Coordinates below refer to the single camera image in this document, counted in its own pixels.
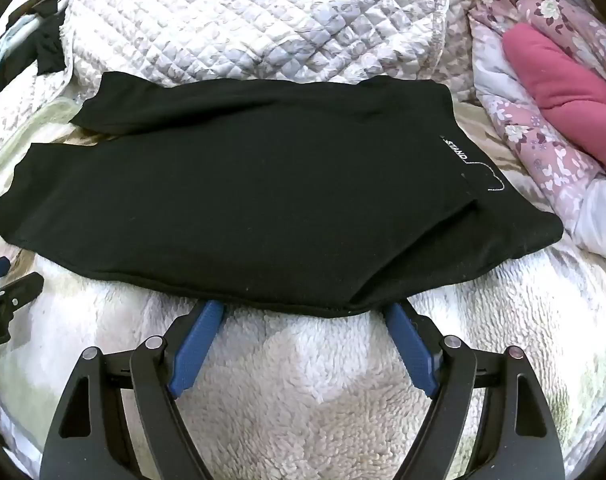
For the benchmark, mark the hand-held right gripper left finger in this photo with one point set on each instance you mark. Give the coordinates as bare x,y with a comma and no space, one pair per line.
195,350

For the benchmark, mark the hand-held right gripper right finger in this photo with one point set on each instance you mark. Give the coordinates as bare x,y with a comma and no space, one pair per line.
413,355

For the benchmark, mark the pink floral quilt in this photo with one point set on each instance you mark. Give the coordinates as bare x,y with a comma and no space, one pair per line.
533,160

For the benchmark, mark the light blue cloth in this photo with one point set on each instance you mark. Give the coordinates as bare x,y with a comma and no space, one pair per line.
3,60

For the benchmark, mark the black pants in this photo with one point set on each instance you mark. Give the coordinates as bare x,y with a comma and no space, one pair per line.
263,200

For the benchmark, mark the printed fleece blanket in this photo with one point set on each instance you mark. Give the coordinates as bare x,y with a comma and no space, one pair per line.
308,390

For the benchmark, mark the white quilted bedspread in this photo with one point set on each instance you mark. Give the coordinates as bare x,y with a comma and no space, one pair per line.
258,20

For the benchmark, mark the pink pillow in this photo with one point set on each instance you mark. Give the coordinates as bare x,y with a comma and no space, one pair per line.
563,85

